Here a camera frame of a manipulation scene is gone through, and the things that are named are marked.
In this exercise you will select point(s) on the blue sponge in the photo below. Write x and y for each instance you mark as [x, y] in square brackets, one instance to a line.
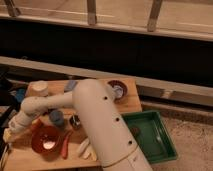
[70, 85]

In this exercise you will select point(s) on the red bowl with egg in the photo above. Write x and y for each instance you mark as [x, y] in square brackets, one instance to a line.
[45, 140]

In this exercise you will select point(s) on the peeled banana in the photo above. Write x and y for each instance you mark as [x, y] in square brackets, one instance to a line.
[85, 150]

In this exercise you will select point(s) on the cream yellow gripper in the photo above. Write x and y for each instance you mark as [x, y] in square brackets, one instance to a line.
[8, 136]

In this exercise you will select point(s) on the orange apple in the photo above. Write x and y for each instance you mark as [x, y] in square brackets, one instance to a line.
[36, 125]

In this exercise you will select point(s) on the maroon bowl with cloth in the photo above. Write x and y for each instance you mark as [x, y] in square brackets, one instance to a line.
[119, 88]

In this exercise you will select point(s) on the green plastic tray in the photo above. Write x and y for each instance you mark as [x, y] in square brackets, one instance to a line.
[151, 135]

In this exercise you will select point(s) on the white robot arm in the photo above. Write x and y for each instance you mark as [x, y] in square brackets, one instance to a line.
[93, 100]

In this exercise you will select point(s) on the small metal cup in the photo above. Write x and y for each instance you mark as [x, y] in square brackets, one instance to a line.
[75, 122]

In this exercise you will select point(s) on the blue plastic cup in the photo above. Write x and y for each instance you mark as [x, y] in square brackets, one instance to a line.
[56, 118]

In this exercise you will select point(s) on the white cup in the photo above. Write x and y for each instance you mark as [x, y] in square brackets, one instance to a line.
[40, 88]

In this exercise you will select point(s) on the wooden board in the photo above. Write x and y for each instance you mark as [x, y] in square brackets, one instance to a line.
[23, 158]

